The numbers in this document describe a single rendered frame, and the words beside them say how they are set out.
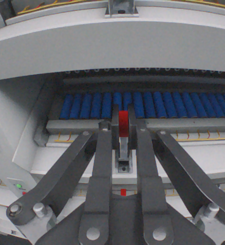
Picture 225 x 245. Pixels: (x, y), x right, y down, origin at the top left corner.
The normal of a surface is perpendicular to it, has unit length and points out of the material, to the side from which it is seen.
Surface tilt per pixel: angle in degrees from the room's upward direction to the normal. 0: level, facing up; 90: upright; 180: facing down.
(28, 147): 90
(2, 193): 19
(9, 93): 90
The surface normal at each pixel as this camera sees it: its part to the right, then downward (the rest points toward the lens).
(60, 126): -0.06, -0.58
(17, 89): 1.00, -0.01
